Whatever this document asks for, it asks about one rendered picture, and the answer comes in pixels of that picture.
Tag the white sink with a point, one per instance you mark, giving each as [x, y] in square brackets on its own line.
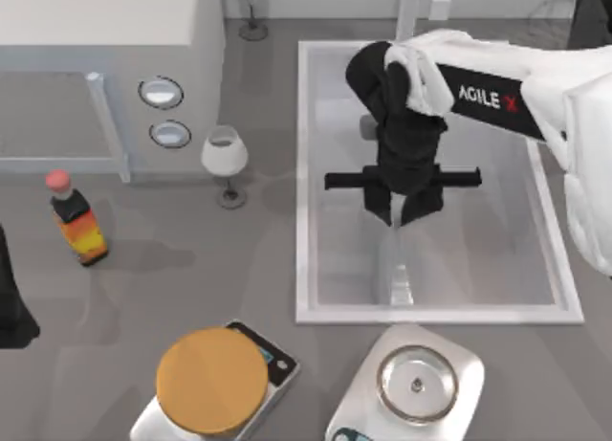
[334, 249]

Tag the white wine glass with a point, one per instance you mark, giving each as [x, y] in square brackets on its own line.
[224, 154]
[252, 10]

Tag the tall white tap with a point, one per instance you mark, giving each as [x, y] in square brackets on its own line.
[408, 10]

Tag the round glass dish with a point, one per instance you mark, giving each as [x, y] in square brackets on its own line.
[417, 383]

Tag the silver kitchen scale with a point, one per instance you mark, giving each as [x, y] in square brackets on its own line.
[277, 359]

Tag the white kitchen scale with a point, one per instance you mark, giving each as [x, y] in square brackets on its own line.
[363, 403]

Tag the small microwave knob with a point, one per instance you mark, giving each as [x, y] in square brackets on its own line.
[169, 134]

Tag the round orange plate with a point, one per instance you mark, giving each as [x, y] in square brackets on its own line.
[212, 376]

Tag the dark cabinet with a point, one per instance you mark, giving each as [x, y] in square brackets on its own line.
[590, 15]

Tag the large microwave knob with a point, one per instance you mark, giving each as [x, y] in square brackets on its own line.
[160, 92]

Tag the pale microwave oven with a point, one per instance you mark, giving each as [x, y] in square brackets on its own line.
[158, 29]

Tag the dark bottle with red cap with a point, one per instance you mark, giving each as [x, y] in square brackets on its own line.
[79, 226]

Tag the microwave oven door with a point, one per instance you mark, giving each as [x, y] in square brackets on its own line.
[52, 120]

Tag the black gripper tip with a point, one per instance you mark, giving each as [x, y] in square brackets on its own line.
[12, 297]

